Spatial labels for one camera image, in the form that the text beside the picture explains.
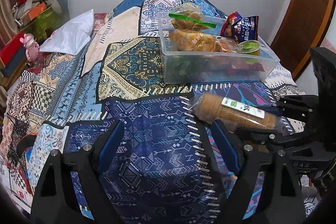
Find brown round cracker roll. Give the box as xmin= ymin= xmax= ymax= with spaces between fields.
xmin=188 ymin=93 xmax=286 ymax=135

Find green jelly cup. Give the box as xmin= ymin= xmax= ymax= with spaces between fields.
xmin=238 ymin=40 xmax=261 ymax=56

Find dark blue snack bag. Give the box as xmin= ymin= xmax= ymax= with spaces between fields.
xmin=220 ymin=12 xmax=259 ymax=43

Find clear plastic storage box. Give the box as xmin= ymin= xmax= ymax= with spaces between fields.
xmin=157 ymin=12 xmax=280 ymax=84

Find green peas snack bag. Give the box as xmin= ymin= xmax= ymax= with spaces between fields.
xmin=165 ymin=56 xmax=207 ymax=84

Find orange pastry pack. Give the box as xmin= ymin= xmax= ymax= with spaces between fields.
xmin=169 ymin=29 xmax=236 ymax=53

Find green-sealed clear cookie bag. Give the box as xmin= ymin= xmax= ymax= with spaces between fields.
xmin=168 ymin=3 xmax=217 ymax=31

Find patchwork blue bed quilt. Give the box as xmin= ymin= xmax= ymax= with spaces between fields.
xmin=1 ymin=0 xmax=301 ymax=223

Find brown wooden door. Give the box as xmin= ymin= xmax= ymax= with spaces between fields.
xmin=271 ymin=0 xmax=335 ymax=80

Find red and navy boxes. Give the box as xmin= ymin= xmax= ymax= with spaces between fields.
xmin=1 ymin=32 xmax=26 ymax=77

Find pink plush toy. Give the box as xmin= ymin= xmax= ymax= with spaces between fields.
xmin=20 ymin=34 xmax=39 ymax=62

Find white pillow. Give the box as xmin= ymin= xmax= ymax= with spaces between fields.
xmin=39 ymin=9 xmax=94 ymax=56

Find striped red curtain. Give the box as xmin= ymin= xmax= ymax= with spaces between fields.
xmin=0 ymin=0 xmax=18 ymax=48

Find pile of clothes and boxes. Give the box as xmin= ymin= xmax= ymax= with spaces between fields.
xmin=12 ymin=0 xmax=70 ymax=43

